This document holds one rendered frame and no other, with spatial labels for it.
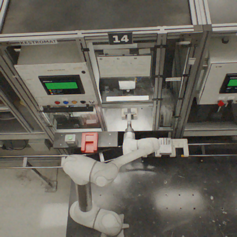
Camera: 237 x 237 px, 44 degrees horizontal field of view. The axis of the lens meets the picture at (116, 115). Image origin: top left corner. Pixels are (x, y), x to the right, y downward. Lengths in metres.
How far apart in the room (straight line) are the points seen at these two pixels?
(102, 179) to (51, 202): 1.69
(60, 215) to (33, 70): 1.87
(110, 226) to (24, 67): 1.22
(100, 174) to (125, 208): 0.84
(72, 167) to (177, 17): 1.02
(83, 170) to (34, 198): 1.70
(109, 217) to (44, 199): 1.30
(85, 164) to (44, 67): 0.61
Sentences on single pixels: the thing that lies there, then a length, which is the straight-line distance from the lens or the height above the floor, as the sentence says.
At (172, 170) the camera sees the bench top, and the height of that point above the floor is 0.68.
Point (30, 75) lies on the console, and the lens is 1.85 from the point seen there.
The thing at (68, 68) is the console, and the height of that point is 1.79.
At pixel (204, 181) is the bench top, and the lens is 2.59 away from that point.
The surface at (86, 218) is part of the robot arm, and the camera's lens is 2.25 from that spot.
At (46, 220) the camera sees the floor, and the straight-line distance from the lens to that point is 3.31.
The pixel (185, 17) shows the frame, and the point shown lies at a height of 2.01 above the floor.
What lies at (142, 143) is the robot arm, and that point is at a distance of 2.17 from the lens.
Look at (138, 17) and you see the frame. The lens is 1.62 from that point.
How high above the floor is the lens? 3.12
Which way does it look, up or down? 61 degrees down
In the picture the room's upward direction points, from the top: 10 degrees counter-clockwise
